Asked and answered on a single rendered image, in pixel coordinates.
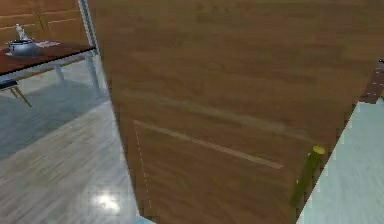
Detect yellow-green door handle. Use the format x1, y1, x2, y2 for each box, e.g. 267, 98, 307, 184
289, 145, 326, 210

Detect pale paper sheet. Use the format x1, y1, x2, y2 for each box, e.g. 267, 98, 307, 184
34, 40, 61, 49

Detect dark brown table white legs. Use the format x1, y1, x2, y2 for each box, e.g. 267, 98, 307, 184
0, 42, 102, 98

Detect brown wooden room door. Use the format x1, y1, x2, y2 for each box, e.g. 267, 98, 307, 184
87, 0, 384, 224

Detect dark chair with wooden legs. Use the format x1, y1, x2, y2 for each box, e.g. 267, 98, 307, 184
0, 79, 33, 108

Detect white spray bottle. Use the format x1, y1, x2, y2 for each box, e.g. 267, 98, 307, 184
15, 23, 29, 42

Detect dark brown wooden furniture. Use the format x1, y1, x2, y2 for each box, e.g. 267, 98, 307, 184
359, 58, 384, 105

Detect grey metal kettle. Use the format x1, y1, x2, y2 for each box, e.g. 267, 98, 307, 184
8, 38, 42, 58

